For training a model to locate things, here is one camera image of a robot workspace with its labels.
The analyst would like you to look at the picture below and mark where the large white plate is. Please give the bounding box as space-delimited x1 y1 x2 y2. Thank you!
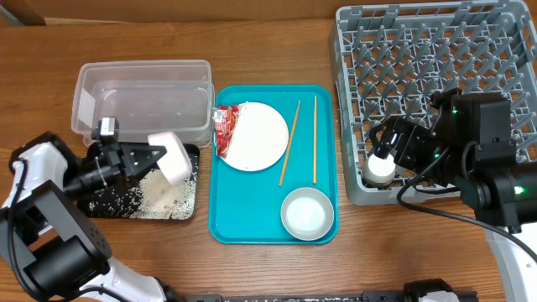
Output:
214 102 289 172

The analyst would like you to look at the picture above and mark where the grey bowl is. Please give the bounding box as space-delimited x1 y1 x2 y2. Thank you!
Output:
280 187 335 242

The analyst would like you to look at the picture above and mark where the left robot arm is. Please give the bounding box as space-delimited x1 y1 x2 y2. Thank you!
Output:
1 132 185 301

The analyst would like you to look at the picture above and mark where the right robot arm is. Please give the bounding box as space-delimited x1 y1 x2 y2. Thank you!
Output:
368 88 536 301

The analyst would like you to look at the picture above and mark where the left wooden chopstick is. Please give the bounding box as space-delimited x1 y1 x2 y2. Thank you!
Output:
279 100 301 187

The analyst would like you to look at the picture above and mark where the grey dish rack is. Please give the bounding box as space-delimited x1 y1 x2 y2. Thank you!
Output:
329 1 536 206

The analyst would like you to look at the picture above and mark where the teal serving tray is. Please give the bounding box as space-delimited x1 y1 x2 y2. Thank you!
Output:
208 85 338 244

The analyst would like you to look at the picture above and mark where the clear plastic bin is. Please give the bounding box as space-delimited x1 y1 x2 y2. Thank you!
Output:
70 60 215 148

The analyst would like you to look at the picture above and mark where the white cup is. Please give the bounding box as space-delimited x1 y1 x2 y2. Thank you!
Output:
362 154 396 188

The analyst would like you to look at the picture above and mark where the wooden chopstick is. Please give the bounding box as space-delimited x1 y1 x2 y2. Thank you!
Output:
279 100 301 187
313 95 317 185

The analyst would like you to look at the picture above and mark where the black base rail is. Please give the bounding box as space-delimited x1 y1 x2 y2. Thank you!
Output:
180 289 479 302

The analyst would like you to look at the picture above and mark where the pink bowl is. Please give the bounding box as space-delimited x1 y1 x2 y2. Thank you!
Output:
148 132 192 185

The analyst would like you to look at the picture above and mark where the right wooden chopstick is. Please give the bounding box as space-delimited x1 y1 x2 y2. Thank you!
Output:
313 95 317 185

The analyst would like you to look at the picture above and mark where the black rectangular tray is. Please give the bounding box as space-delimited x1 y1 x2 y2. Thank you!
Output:
76 141 201 221

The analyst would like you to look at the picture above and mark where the red sauce packet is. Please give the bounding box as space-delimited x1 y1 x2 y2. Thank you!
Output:
213 105 241 158

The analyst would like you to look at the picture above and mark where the spilled rice pile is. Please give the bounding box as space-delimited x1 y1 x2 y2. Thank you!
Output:
83 157 199 220

